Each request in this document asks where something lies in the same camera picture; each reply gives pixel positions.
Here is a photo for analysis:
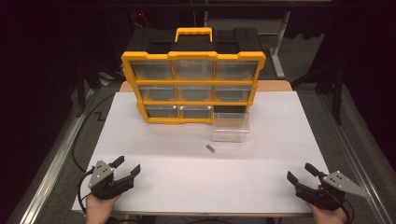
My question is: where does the white table board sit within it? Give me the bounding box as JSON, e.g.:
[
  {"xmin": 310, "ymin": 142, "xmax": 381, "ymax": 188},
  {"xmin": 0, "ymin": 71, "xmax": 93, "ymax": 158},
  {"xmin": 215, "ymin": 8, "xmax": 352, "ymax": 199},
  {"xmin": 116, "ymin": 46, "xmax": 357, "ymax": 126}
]
[{"xmin": 71, "ymin": 90, "xmax": 331, "ymax": 215}]

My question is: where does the black floor cable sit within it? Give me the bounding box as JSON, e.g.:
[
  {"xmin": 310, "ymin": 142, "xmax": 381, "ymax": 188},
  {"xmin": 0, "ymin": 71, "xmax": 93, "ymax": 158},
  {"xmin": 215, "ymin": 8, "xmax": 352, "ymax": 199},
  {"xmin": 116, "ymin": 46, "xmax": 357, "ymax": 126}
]
[{"xmin": 71, "ymin": 92, "xmax": 117, "ymax": 174}]

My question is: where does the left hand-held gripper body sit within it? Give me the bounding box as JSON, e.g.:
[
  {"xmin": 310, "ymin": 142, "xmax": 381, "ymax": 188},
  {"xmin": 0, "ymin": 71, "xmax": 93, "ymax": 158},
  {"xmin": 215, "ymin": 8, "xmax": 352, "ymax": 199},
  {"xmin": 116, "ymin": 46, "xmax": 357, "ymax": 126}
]
[{"xmin": 88, "ymin": 160, "xmax": 135, "ymax": 201}]

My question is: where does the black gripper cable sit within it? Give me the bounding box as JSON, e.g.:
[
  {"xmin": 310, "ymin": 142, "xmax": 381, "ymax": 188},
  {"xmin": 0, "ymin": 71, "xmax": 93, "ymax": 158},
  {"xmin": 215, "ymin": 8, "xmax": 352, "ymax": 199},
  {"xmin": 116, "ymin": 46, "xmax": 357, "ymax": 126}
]
[
  {"xmin": 77, "ymin": 167, "xmax": 95, "ymax": 215},
  {"xmin": 337, "ymin": 194, "xmax": 356, "ymax": 224}
]

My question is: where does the person's left hand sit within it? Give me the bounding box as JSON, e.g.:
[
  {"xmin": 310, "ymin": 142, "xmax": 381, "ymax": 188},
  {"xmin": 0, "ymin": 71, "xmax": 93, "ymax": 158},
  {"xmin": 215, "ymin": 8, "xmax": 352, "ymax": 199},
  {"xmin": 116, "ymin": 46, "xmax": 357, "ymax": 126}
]
[{"xmin": 85, "ymin": 193, "xmax": 121, "ymax": 224}]

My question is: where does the person's right hand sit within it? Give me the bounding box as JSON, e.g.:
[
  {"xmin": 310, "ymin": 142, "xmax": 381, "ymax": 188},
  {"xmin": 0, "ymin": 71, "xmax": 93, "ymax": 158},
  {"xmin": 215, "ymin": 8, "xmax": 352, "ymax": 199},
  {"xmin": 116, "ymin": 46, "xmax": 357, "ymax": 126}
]
[{"xmin": 305, "ymin": 201, "xmax": 348, "ymax": 224}]

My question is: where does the clear plastic drawer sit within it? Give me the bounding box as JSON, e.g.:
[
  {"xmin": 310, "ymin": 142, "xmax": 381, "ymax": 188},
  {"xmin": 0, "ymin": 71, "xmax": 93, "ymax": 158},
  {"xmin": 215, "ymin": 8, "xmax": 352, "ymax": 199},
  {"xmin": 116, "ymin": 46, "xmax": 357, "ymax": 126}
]
[{"xmin": 212, "ymin": 111, "xmax": 251, "ymax": 144}]

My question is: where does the aluminium floor rail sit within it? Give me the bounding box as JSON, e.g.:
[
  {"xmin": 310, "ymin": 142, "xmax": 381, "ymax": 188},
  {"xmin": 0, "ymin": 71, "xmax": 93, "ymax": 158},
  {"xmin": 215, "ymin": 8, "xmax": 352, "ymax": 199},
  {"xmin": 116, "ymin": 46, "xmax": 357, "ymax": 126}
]
[
  {"xmin": 317, "ymin": 91, "xmax": 396, "ymax": 224},
  {"xmin": 18, "ymin": 88, "xmax": 96, "ymax": 224}
]

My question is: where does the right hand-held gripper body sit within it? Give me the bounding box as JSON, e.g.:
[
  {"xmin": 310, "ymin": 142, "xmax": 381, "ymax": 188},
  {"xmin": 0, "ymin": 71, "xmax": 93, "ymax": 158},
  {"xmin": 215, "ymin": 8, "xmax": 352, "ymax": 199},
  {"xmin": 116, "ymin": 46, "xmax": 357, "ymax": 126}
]
[{"xmin": 294, "ymin": 170, "xmax": 373, "ymax": 212}]

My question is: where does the black stand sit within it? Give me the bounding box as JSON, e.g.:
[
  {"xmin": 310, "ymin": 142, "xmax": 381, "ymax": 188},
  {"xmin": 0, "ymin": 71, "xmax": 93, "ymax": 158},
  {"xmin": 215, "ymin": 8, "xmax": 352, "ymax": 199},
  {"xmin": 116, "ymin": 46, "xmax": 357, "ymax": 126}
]
[
  {"xmin": 290, "ymin": 60, "xmax": 347, "ymax": 126},
  {"xmin": 74, "ymin": 57, "xmax": 104, "ymax": 118}
]

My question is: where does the yellow black drawer organizer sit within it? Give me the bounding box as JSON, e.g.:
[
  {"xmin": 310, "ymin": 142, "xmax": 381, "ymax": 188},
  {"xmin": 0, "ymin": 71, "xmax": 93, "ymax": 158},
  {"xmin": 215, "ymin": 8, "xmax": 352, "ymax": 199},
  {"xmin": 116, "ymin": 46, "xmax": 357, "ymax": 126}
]
[{"xmin": 120, "ymin": 26, "xmax": 267, "ymax": 126}]

